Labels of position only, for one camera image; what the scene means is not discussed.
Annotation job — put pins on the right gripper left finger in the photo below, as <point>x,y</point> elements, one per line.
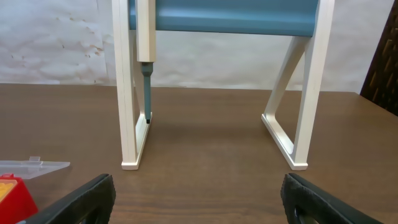
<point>90,199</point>

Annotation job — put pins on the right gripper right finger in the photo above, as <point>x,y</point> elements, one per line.
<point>306,199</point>

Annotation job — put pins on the white pipette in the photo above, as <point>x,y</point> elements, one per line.
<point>146,31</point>

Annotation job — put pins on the red and yellow tip box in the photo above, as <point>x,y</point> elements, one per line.
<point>15,199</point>

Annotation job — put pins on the white and blue stand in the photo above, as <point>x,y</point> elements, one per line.
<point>233,15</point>

